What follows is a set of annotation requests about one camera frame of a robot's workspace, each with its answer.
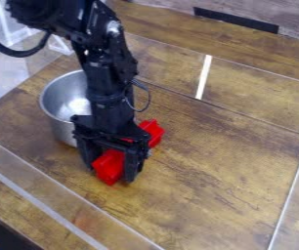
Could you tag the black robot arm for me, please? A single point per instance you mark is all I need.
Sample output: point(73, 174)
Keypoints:
point(89, 24)

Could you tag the red rectangular block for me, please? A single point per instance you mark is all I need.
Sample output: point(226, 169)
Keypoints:
point(107, 165)

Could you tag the black strip on table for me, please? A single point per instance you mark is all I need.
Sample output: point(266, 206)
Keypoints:
point(218, 16)

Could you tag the clear acrylic stand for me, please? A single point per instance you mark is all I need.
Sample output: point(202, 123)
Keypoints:
point(59, 46)

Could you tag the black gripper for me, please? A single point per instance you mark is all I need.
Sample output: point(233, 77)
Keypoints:
point(103, 129)

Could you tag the clear acrylic front panel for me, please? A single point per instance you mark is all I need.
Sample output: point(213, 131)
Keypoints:
point(99, 230)

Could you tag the silver metal pot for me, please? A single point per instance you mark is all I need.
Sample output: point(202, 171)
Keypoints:
point(61, 100)

